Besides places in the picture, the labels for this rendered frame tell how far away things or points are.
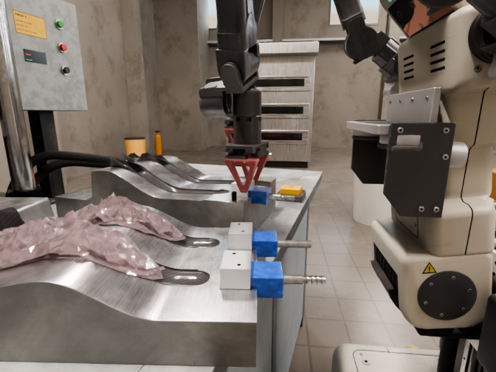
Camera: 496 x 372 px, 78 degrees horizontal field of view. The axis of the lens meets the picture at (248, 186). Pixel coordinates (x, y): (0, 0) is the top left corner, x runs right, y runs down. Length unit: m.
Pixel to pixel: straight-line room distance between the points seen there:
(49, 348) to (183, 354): 0.14
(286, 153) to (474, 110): 5.54
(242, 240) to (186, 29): 9.06
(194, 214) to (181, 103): 8.62
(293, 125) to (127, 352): 5.81
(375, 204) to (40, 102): 2.68
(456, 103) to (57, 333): 0.67
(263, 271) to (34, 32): 1.19
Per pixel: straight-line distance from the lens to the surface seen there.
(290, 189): 0.93
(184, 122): 9.21
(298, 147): 6.09
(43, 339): 0.42
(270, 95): 6.08
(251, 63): 0.60
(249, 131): 0.61
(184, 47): 9.34
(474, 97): 0.66
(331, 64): 10.36
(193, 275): 0.42
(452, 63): 0.61
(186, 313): 0.35
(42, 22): 1.41
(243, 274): 0.37
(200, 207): 0.63
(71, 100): 1.43
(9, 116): 1.13
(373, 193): 3.09
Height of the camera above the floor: 1.06
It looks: 13 degrees down
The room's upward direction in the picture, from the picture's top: straight up
